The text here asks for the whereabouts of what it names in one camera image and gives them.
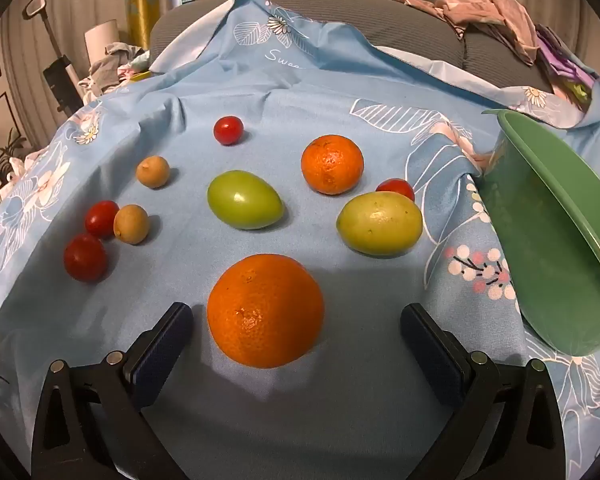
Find green plastic bowl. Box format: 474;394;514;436
480;109;600;358

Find dark green jujube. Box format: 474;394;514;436
207;170;285;231

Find black stick vacuum cleaner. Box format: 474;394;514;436
22;0;88;118

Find red cherry tomato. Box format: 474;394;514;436
63;233;109;283
375;178;416;203
213;115;245;146
84;200;121;240

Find blue floral bed sheet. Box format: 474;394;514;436
0;0;600;480

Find small mandarin orange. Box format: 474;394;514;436
300;134;365;196

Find white cylinder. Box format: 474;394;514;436
84;19;118;68

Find yellow-green jujube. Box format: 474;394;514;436
336;191;424;258

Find purple cloth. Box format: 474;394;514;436
535;24;597;103

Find potted plant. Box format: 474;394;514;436
0;127;31;176

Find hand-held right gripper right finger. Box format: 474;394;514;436
400;302;566;480

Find pink clothing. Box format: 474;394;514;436
384;0;542;66

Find large mandarin orange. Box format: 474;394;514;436
206;253;326;370

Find yellow patterned curtain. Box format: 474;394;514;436
126;0;181;51

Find white plastic bag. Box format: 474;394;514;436
7;156;38;183

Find pile of clothes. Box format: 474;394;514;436
77;42;153;96

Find tan longan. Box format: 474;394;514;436
113;204;150;246
135;155;171;190

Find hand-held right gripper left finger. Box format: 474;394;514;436
31;301;195;480

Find grey sofa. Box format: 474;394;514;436
149;0;556;92

